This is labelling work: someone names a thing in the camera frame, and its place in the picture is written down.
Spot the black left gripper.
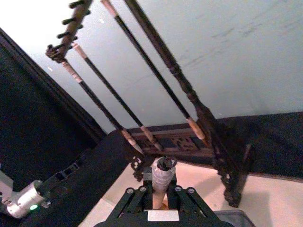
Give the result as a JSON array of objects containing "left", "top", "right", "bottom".
[{"left": 37, "top": 161, "right": 83, "bottom": 209}]

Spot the dark carved wooden brush rack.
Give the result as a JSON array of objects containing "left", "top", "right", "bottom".
[{"left": 45, "top": 0, "right": 255, "bottom": 209}]

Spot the cream felt mat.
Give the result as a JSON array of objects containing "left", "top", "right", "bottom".
[{"left": 87, "top": 162, "right": 303, "bottom": 227}]

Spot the black table cloth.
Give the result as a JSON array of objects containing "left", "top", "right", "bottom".
[{"left": 0, "top": 27, "right": 303, "bottom": 227}]

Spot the hanging black calligraphy brush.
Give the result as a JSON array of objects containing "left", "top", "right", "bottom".
[
  {"left": 71, "top": 43, "right": 164, "bottom": 151},
  {"left": 100, "top": 0, "right": 211, "bottom": 145},
  {"left": 62, "top": 60, "right": 143, "bottom": 154}
]

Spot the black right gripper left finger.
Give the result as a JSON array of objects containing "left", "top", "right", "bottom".
[{"left": 110, "top": 166, "right": 154, "bottom": 220}]

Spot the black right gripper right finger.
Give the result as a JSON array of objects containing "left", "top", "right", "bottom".
[{"left": 167, "top": 168, "right": 215, "bottom": 220}]

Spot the dark grey plastic tray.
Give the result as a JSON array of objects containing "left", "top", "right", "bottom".
[{"left": 213, "top": 210, "right": 257, "bottom": 227}]

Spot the calligraphy brush with handle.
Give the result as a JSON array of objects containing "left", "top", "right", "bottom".
[{"left": 151, "top": 156, "right": 178, "bottom": 210}]

